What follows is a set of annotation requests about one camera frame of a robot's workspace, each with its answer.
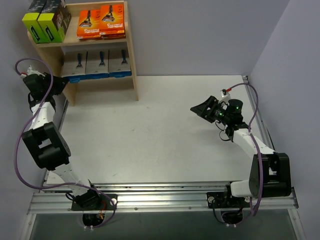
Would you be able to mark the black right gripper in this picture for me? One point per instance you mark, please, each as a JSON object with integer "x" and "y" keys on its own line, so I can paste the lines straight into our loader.
{"x": 212, "y": 109}

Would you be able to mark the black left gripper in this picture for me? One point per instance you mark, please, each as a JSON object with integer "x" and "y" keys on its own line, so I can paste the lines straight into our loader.
{"x": 55, "y": 84}

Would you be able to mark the grey blue razor pack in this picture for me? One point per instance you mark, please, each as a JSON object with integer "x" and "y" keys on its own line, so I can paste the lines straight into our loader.
{"x": 119, "y": 63}
{"x": 97, "y": 64}
{"x": 74, "y": 66}

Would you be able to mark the black green razor box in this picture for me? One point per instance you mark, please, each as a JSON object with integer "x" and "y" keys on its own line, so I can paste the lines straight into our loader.
{"x": 54, "y": 20}
{"x": 30, "y": 20}

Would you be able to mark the orange razor box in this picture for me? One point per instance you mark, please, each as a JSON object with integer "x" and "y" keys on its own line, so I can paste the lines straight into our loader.
{"x": 89, "y": 24}
{"x": 112, "y": 19}
{"x": 113, "y": 36}

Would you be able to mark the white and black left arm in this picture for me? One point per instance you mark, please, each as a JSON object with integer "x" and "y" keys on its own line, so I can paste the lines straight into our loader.
{"x": 45, "y": 143}

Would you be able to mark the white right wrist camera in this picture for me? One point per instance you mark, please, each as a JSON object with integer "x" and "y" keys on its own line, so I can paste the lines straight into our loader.
{"x": 225, "y": 96}

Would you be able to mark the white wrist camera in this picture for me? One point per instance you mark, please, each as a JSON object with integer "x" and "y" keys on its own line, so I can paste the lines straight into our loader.
{"x": 225, "y": 96}
{"x": 31, "y": 71}

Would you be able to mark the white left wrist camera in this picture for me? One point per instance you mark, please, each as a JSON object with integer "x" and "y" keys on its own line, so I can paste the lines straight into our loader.
{"x": 31, "y": 71}

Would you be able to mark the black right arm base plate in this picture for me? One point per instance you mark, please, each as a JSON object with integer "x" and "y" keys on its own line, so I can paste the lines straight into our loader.
{"x": 219, "y": 200}

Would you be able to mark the aluminium rail frame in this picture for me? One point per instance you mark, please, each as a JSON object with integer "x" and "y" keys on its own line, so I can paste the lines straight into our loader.
{"x": 163, "y": 162}

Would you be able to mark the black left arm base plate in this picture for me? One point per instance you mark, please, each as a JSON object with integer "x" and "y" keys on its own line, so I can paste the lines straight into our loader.
{"x": 94, "y": 201}

